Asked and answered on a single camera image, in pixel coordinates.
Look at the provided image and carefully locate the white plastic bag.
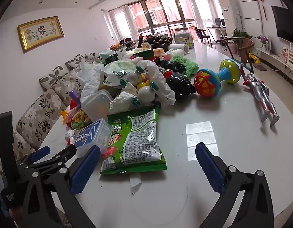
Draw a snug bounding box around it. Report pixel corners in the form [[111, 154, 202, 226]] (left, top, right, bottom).
[[110, 60, 176, 114], [76, 60, 107, 101]]

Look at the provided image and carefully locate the silver red action figure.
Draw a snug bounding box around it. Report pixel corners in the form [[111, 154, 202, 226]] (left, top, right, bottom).
[[240, 63, 280, 127]]

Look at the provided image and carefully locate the floral sofa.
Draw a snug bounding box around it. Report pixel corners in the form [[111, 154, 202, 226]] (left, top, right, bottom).
[[0, 52, 109, 195]]

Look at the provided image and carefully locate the small white red toy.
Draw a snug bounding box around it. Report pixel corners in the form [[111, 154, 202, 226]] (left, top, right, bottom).
[[65, 130, 78, 145]]

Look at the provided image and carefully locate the crumpled white plastic bag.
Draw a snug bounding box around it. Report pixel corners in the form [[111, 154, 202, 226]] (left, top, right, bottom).
[[76, 60, 107, 101]]

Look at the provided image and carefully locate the large window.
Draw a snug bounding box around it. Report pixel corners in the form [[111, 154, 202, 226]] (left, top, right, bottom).
[[126, 0, 197, 41]]

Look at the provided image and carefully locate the large floral cushion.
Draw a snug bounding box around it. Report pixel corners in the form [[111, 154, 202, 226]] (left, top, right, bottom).
[[39, 66, 70, 91]]

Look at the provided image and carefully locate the large clear plastic jar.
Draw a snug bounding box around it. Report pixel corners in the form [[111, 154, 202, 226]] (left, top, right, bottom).
[[174, 28, 194, 49]]

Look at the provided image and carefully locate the green fluffy cloth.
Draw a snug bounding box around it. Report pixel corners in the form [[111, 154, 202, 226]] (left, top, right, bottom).
[[171, 55, 199, 76]]

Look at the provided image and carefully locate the gold framed calligraphy picture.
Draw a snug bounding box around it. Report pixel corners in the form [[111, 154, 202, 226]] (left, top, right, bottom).
[[17, 16, 65, 53]]

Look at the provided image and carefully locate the black ridged toy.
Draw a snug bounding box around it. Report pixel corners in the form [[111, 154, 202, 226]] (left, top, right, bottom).
[[165, 72, 197, 102]]

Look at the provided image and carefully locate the white round toy figure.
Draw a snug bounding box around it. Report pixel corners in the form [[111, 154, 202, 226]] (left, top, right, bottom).
[[124, 66, 159, 107]]

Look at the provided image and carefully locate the clear lidded plastic container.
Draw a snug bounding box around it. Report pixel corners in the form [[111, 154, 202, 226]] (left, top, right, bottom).
[[81, 89, 114, 124]]

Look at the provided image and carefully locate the yellow toy vehicle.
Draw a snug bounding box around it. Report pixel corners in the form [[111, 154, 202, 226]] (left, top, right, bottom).
[[248, 52, 261, 64]]

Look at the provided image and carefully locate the flower vase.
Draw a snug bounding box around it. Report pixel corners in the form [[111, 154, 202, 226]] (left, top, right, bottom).
[[257, 35, 270, 51]]

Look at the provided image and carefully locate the potted green plant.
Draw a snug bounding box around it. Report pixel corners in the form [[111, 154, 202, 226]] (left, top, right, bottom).
[[232, 28, 247, 53]]

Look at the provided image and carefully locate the wooden armchair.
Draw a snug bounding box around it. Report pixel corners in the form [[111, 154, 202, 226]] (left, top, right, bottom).
[[215, 37, 256, 74]]

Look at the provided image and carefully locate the yellow green snack packet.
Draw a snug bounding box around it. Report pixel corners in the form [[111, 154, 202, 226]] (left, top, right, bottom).
[[71, 110, 92, 130]]

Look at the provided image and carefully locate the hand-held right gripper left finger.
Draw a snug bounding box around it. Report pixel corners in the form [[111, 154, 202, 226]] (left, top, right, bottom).
[[18, 144, 101, 228]]

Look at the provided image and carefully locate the black television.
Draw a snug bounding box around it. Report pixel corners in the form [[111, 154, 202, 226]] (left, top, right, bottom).
[[271, 5, 293, 44]]

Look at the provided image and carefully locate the clear box with blue label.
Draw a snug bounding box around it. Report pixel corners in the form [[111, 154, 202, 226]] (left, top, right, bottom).
[[74, 119, 111, 151]]

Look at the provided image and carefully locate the green snack bag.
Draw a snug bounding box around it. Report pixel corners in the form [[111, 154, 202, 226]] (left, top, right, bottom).
[[100, 106, 167, 175]]

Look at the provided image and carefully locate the white cylindrical roll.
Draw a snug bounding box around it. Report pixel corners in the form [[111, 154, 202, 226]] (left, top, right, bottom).
[[169, 43, 190, 54]]

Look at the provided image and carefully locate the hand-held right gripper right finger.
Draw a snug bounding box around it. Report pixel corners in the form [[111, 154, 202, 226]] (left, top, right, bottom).
[[195, 142, 275, 228]]

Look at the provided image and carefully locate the purple toy gun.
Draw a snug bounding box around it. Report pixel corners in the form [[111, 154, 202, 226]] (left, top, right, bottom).
[[69, 91, 81, 104]]

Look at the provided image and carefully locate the white desk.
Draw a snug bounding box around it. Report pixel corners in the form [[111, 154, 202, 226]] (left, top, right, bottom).
[[207, 26, 228, 45]]

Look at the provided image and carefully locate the pink white desktop rack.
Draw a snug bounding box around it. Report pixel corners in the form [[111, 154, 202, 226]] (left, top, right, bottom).
[[280, 44, 293, 67]]

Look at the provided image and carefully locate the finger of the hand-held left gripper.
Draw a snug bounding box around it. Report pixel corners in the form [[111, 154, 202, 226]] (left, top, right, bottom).
[[23, 146, 51, 165], [35, 145, 77, 171]]

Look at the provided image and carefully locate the white standing air conditioner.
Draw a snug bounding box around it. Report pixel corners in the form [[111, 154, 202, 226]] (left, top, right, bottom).
[[218, 0, 243, 41]]

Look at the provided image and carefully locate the green cardboard box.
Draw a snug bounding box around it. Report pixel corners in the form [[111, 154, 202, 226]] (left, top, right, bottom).
[[132, 49, 154, 59]]

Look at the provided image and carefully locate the colourful toy rattle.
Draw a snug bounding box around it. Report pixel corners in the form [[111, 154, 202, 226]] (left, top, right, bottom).
[[193, 59, 241, 98]]

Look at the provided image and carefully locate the dark chair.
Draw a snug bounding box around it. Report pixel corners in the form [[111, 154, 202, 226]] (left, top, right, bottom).
[[195, 27, 212, 45]]

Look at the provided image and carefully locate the white television cabinet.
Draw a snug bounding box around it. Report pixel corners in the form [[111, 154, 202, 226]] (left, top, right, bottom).
[[256, 46, 293, 81]]

